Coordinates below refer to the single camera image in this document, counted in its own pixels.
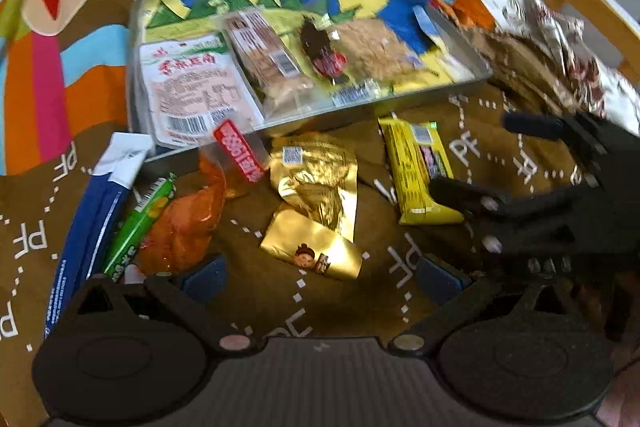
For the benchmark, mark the dark snack red round label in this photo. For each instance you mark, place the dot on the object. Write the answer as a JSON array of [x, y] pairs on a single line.
[[315, 44]]

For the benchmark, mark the long blue snack packet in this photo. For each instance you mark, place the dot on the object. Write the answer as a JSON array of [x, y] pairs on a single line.
[[85, 232]]

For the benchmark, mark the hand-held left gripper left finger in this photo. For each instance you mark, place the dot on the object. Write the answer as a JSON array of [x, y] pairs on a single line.
[[205, 277]]

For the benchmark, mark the yellow snack bar packet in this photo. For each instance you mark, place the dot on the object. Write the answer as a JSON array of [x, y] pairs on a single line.
[[415, 177]]

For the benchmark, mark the striped cartoon printed blanket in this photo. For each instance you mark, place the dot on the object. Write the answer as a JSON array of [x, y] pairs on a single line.
[[50, 72]]

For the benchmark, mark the grey metal tray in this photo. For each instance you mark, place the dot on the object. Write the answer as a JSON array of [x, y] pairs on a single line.
[[430, 91]]

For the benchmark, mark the small clear snack packet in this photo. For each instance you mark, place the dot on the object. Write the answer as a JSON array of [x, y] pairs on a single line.
[[352, 94]]

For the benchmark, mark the orange snack packet red label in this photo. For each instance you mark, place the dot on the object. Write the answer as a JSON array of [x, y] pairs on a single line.
[[185, 217]]

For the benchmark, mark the white green tofu packet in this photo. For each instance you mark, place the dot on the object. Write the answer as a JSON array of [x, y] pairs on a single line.
[[190, 87]]

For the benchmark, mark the clear brown biscuit packet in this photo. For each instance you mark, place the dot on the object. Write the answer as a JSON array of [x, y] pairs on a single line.
[[265, 52]]

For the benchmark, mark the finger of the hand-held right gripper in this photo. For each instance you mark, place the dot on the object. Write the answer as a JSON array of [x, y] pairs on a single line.
[[465, 197], [535, 126]]

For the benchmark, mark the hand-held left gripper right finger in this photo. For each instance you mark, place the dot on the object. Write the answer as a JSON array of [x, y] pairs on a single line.
[[440, 276]]

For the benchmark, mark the gold packet cartoon face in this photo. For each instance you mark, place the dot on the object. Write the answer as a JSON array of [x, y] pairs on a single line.
[[300, 242]]

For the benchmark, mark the green sausage stick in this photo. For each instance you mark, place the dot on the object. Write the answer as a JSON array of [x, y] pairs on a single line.
[[140, 222]]

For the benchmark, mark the rice crisp cake packet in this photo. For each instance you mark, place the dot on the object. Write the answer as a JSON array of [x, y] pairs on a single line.
[[370, 47]]

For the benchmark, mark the gold snack packet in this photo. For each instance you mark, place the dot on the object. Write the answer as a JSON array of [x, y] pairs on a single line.
[[310, 187]]

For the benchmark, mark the floral satin quilt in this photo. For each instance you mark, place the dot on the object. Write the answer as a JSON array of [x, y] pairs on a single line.
[[550, 27]]

